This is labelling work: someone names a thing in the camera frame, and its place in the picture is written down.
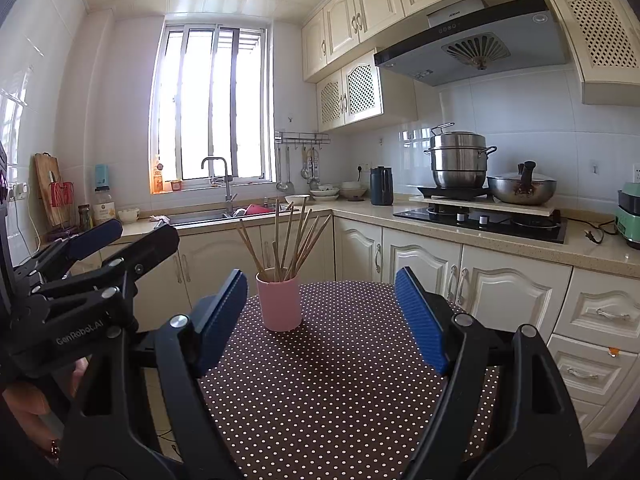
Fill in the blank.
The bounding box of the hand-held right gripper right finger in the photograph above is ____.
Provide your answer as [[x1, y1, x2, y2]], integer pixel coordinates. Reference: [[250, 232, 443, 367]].
[[394, 266, 577, 480]]

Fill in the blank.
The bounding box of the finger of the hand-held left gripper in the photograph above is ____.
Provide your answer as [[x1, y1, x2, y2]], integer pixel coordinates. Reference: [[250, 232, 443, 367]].
[[11, 218, 125, 287], [26, 223, 181, 317]]

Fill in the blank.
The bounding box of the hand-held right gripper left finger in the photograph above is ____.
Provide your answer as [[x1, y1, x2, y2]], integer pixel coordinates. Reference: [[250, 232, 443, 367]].
[[56, 269, 249, 480]]

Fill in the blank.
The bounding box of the pink cup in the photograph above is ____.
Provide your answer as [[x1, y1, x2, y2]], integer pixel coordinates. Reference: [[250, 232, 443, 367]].
[[255, 268, 303, 333]]

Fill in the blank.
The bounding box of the bunch of wooden chopsticks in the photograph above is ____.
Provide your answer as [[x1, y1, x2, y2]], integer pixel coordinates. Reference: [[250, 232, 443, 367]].
[[235, 198, 333, 282]]

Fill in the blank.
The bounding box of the person's left hand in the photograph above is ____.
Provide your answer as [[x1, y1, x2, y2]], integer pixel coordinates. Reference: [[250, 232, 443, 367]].
[[0, 356, 91, 467]]

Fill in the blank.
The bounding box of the glass jar with label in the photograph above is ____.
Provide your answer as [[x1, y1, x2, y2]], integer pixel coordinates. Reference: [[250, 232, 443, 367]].
[[92, 185, 117, 226]]

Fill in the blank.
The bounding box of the steel kitchen sink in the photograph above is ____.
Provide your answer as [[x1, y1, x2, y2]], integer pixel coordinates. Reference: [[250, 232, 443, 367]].
[[164, 209, 302, 226]]

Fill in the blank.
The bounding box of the wooden cutting board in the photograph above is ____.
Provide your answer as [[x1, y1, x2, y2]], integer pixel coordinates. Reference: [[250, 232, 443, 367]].
[[33, 152, 64, 231]]

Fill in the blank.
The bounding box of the polka dot round table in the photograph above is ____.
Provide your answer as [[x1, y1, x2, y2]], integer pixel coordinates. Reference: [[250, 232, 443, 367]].
[[197, 280, 502, 480]]

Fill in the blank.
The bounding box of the black gas stove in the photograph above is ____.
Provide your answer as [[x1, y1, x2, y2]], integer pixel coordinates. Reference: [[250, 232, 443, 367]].
[[392, 204, 569, 245]]

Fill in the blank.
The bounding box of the black induction cooker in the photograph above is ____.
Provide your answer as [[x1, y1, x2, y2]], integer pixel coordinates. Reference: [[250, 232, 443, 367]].
[[416, 184, 494, 200]]

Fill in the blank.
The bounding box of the dark blue kettle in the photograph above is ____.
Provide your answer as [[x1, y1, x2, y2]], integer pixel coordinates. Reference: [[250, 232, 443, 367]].
[[369, 165, 395, 206]]

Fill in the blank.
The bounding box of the beige stone board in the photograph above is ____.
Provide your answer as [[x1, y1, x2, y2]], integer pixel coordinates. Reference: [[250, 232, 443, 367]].
[[408, 192, 556, 216]]

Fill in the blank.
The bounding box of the barred kitchen window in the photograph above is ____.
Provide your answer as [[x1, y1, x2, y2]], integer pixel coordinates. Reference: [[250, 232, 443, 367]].
[[149, 16, 277, 194]]

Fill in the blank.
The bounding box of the steel steamer pot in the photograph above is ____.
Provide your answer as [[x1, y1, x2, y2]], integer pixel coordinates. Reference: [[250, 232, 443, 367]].
[[423, 122, 498, 190]]

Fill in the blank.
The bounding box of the steel skimmer spoon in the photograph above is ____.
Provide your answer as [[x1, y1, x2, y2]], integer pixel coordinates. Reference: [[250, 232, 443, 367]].
[[299, 147, 321, 191]]

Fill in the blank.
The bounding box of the green electric cooker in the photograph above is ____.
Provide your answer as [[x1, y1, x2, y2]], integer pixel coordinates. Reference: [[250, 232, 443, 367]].
[[614, 189, 640, 250]]

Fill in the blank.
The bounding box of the cream lattice door cabinet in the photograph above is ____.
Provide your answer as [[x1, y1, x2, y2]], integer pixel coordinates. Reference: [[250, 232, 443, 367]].
[[542, 0, 640, 107], [315, 49, 419, 134]]

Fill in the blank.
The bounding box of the grey range hood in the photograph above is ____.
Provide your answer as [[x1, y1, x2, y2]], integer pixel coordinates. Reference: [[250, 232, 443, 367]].
[[373, 0, 569, 87]]

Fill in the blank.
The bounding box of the steel wok with handle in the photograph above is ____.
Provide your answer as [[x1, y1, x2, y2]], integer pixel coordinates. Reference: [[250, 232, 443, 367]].
[[486, 160, 558, 206]]

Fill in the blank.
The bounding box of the black power cable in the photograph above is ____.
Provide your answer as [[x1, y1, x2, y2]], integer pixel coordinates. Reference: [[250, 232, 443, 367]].
[[567, 217, 621, 245]]

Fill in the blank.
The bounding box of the cream wall cabinet row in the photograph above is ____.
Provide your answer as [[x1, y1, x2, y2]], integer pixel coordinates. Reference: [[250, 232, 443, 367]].
[[301, 0, 547, 84]]

